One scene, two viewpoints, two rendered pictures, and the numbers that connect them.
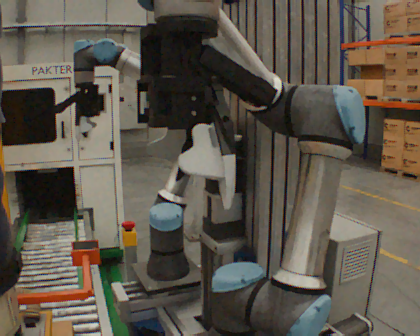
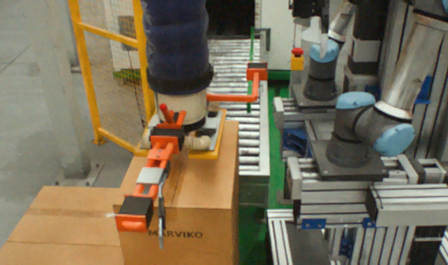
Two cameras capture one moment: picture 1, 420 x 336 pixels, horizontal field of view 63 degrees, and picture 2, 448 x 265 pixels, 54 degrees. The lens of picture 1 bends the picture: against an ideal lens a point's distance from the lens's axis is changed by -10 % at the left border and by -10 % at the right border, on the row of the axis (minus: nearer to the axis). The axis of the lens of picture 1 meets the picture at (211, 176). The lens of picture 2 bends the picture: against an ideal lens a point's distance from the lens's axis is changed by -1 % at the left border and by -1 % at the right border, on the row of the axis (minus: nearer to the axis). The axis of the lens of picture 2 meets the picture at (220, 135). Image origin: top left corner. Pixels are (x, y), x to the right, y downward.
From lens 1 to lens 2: 0.65 m
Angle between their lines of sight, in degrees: 30
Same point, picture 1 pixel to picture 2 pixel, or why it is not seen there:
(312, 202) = (409, 57)
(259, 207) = (388, 54)
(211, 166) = (315, 38)
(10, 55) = not seen: outside the picture
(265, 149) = (399, 10)
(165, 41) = not seen: outside the picture
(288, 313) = (377, 130)
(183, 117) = (307, 12)
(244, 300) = (353, 116)
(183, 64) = not seen: outside the picture
